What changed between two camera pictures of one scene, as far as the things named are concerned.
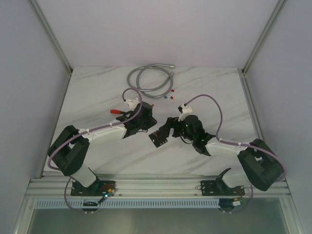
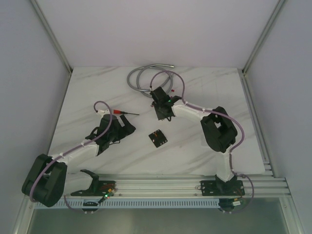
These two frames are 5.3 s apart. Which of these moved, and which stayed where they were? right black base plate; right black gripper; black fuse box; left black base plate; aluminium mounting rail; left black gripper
Moved: right black gripper; left black gripper
Stayed: right black base plate; left black base plate; aluminium mounting rail; black fuse box
